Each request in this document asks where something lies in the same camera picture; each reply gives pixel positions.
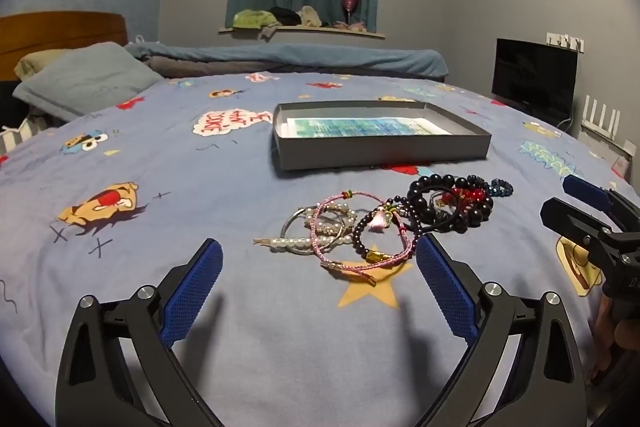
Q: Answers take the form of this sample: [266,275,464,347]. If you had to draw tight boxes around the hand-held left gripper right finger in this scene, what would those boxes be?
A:
[416,234,588,427]

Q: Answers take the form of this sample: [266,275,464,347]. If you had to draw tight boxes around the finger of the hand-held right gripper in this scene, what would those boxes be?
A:
[541,198,617,254]
[562,175,640,233]

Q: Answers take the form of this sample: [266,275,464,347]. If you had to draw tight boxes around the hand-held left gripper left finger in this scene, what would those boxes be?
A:
[54,238,224,427]

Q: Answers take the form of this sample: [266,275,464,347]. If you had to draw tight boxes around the blue bead bracelet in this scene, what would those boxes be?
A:
[482,178,516,198]

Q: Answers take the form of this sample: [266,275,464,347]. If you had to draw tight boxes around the large black bead bracelet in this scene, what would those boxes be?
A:
[406,174,496,234]

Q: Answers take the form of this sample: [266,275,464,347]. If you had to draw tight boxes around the pearl hair clip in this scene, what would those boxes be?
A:
[253,236,307,254]

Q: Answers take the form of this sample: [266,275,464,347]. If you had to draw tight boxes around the red bead bracelet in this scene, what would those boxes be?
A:
[440,187,488,208]

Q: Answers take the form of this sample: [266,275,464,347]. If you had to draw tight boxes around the pink tassel charm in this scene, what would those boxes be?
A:
[367,206,392,234]

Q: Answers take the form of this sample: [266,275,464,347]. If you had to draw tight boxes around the small dark bead bracelet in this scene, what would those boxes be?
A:
[352,196,416,264]

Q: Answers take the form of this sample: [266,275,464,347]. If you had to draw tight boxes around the pink cord bracelet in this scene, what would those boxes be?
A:
[311,191,417,286]

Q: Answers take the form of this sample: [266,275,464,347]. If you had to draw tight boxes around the silver bangle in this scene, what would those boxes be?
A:
[280,206,352,256]

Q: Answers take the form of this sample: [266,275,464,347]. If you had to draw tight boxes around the pearl bracelet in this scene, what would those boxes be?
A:
[305,203,358,239]

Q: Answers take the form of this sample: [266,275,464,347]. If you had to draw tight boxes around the grey cardboard box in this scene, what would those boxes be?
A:
[272,101,493,171]

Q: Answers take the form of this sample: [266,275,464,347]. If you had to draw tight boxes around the person's right hand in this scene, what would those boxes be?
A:
[592,294,640,383]

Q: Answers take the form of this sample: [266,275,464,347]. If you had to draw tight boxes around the white router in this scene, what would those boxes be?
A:
[580,94,625,144]

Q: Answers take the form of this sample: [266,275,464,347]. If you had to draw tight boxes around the cartoon printed bedsheet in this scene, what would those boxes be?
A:
[0,71,640,427]

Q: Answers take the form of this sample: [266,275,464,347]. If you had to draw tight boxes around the black monitor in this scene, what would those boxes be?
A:
[491,38,579,126]

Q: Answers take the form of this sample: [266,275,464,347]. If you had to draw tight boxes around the blue-green printed sheet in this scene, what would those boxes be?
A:
[280,117,453,138]

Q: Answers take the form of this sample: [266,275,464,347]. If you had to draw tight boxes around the striped cloth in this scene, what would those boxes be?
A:
[0,114,51,156]

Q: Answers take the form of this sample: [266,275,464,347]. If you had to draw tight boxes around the grey-blue pillow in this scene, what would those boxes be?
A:
[12,42,166,122]

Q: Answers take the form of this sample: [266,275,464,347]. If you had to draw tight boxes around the folded blue blanket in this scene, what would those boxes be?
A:
[125,42,448,82]

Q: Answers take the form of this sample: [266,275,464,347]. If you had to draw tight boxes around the green cloth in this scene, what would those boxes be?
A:
[233,9,273,29]

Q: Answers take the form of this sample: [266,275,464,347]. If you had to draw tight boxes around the beige pillow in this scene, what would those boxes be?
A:
[14,49,73,82]

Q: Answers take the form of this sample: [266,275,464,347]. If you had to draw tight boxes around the window sill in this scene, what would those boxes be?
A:
[218,24,386,40]

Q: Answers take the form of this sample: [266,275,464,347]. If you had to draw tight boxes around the black cloth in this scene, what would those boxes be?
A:
[269,6,302,26]

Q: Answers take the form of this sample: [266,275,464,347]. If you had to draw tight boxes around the wooden headboard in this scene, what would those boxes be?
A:
[0,12,128,82]

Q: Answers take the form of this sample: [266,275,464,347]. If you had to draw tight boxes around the beige cloth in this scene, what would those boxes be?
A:
[296,6,324,28]

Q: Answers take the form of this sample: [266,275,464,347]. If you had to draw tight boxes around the wall sockets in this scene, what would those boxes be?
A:
[546,32,586,54]

